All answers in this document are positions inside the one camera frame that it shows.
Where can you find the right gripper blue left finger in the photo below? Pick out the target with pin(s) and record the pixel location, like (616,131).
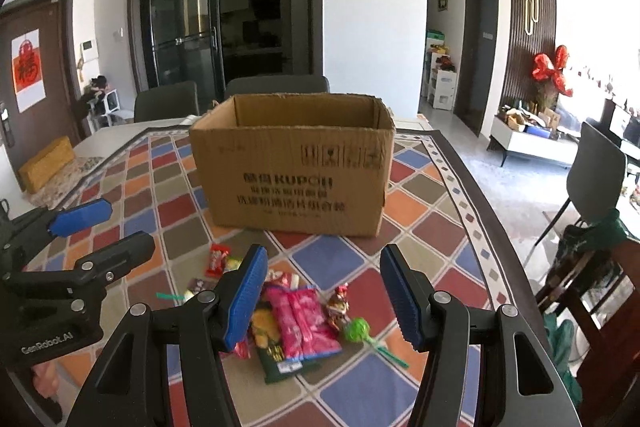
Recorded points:
(239,292)

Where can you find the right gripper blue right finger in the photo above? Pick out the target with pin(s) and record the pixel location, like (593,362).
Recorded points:
(409,292)

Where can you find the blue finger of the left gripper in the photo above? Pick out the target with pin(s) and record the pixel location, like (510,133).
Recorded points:
(119,258)
(86,216)

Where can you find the left hand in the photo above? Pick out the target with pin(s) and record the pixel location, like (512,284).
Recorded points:
(47,380)

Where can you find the yellow candy packet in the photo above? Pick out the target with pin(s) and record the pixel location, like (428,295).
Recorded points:
(231,264)

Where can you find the red white snack packet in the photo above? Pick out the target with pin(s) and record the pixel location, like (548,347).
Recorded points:
(286,280)

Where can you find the red candy bar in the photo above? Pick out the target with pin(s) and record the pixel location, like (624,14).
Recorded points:
(217,259)

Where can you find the dark green snack bag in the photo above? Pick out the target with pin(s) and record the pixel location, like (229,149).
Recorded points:
(267,338)

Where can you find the brown cosy snack packet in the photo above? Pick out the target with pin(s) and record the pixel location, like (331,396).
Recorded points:
(195,286)

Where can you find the pink snack bag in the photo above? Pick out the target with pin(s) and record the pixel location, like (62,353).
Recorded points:
(240,350)

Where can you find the yellow woven box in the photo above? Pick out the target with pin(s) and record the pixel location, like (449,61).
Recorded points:
(38,170)

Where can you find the long pink snack packet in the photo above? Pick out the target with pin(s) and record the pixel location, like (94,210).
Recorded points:
(305,333)

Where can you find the green wrapped lollipop left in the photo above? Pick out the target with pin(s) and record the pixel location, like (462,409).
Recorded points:
(176,298)

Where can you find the red figure candy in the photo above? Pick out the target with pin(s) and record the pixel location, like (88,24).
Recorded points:
(337,308)

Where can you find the colourful checkered tablecloth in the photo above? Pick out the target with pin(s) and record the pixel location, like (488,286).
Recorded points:
(435,213)

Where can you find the brown entrance door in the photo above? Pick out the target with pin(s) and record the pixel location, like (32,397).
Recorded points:
(25,134)

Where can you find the brown cardboard box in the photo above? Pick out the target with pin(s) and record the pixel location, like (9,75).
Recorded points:
(302,163)

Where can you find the grey chair behind table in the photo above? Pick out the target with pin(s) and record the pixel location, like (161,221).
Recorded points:
(269,84)
(178,100)

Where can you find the red paper door poster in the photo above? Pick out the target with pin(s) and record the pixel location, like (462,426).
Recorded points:
(27,72)

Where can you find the white tv cabinet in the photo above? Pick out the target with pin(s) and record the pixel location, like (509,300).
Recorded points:
(522,144)

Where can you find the dark wooden chair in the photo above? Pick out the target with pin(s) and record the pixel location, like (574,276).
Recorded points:
(609,373)

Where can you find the white storage drawers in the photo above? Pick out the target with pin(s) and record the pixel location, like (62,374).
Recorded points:
(442,89)

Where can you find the dark grey dining chair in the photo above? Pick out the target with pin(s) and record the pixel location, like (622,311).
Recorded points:
(594,181)

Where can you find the red bow decoration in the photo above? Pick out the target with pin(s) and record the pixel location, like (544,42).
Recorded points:
(551,69)

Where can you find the black glass sliding door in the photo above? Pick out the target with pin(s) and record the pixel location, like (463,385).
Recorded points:
(177,41)

